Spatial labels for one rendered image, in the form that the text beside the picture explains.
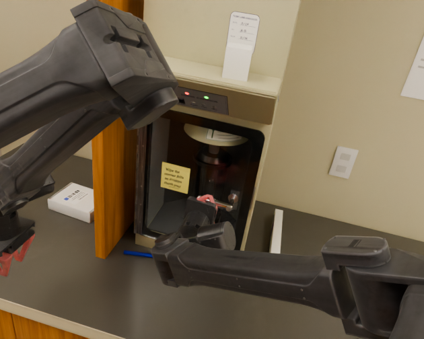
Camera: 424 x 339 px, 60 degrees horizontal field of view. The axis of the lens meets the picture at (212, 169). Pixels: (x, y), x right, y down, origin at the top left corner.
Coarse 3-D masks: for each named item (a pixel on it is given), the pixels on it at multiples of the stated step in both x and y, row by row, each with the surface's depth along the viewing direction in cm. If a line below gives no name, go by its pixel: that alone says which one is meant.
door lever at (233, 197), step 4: (200, 196) 89; (228, 196) 92; (232, 196) 91; (236, 196) 91; (204, 200) 88; (208, 200) 88; (216, 200) 88; (220, 200) 88; (232, 200) 90; (236, 200) 92; (216, 204) 88; (220, 204) 88; (224, 204) 88; (228, 204) 88; (232, 204) 88; (220, 208) 88; (224, 208) 88; (228, 208) 87; (232, 208) 88
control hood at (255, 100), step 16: (176, 64) 76; (192, 64) 78; (192, 80) 71; (208, 80) 70; (224, 80) 71; (256, 80) 74; (272, 80) 75; (240, 96) 71; (256, 96) 69; (272, 96) 68; (240, 112) 78; (256, 112) 76; (272, 112) 74
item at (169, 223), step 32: (160, 128) 89; (192, 128) 86; (224, 128) 84; (160, 160) 93; (192, 160) 90; (224, 160) 88; (256, 160) 85; (160, 192) 97; (192, 192) 94; (224, 192) 92; (160, 224) 102
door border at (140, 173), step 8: (144, 128) 90; (144, 136) 91; (144, 144) 92; (144, 152) 93; (136, 160) 94; (144, 160) 94; (144, 168) 95; (136, 176) 97; (144, 176) 96; (136, 192) 99; (136, 208) 102; (136, 224) 105; (136, 232) 106
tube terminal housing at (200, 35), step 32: (160, 0) 76; (192, 0) 75; (224, 0) 73; (256, 0) 72; (288, 0) 71; (160, 32) 79; (192, 32) 78; (224, 32) 76; (288, 32) 73; (256, 64) 78; (256, 128) 84; (256, 192) 96
